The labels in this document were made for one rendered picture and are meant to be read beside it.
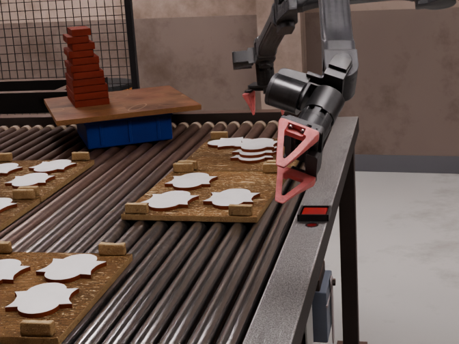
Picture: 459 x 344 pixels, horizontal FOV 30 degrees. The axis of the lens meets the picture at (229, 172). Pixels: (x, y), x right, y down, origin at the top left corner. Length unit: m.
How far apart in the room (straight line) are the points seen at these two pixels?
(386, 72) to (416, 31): 0.33
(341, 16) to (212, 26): 4.51
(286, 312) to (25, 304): 0.48
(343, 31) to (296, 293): 0.50
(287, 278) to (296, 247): 0.18
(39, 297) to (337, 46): 0.72
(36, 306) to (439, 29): 4.43
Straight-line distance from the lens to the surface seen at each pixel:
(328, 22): 1.56
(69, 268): 1.79
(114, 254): 1.86
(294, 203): 2.20
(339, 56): 1.47
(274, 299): 1.63
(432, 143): 5.86
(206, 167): 2.52
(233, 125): 3.17
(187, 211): 2.12
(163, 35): 6.21
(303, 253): 1.85
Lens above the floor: 1.57
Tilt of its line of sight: 15 degrees down
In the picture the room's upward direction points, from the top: 4 degrees counter-clockwise
